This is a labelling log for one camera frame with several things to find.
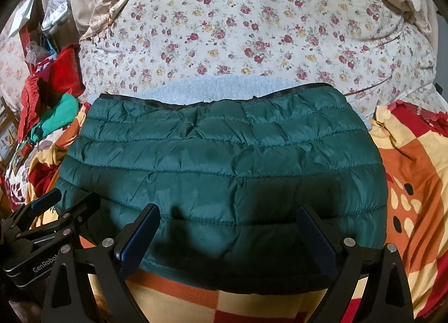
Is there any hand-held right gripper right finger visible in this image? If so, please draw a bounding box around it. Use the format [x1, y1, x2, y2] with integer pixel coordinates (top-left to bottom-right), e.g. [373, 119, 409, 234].
[296, 204, 415, 323]

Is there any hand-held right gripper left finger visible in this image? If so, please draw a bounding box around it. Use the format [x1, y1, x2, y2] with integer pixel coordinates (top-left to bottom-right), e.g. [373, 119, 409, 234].
[42, 202, 162, 323]

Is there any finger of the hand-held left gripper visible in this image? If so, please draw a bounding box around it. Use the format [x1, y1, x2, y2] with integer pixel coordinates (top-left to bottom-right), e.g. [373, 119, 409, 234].
[17, 192, 102, 240]
[10, 188, 62, 226]

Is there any green puffer jacket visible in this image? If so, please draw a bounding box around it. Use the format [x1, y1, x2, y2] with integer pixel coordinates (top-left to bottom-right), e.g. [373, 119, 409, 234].
[52, 82, 389, 296]

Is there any green cloth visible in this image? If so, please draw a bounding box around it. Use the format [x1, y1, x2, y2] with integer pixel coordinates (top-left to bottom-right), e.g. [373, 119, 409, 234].
[30, 94, 79, 143]

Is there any orange patterned blanket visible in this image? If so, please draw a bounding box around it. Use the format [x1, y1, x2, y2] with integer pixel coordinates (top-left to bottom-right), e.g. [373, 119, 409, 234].
[10, 101, 448, 323]

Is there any red cloth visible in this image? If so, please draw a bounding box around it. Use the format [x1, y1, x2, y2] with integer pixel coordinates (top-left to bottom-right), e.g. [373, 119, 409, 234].
[19, 43, 86, 134]

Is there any light blue fleece blanket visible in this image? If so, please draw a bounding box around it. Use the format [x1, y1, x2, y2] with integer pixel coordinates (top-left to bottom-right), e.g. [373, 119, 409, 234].
[131, 76, 372, 131]

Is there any white paper bag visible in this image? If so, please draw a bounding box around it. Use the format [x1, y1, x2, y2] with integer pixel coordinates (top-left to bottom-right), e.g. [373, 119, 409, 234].
[7, 0, 36, 38]

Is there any clear plastic bag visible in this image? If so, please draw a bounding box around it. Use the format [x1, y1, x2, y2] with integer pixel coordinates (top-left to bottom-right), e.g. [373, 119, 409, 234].
[41, 0, 71, 34]

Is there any white floral quilt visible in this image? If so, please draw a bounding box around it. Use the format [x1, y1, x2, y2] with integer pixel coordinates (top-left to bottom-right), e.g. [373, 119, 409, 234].
[79, 0, 440, 124]

